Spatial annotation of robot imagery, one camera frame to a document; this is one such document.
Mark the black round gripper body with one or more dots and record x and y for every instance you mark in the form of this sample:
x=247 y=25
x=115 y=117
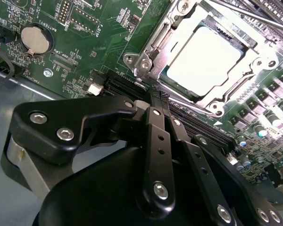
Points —
x=96 y=195

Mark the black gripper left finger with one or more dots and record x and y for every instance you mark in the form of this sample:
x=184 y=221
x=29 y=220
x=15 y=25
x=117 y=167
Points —
x=49 y=127

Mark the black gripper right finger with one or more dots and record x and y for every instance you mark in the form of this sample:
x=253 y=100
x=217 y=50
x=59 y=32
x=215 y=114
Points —
x=214 y=183

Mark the metal socket cover frame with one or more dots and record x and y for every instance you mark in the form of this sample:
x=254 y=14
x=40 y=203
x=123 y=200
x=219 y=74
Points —
x=237 y=75

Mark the silver topped CPU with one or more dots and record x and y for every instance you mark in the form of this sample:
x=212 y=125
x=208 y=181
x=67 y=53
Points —
x=202 y=61

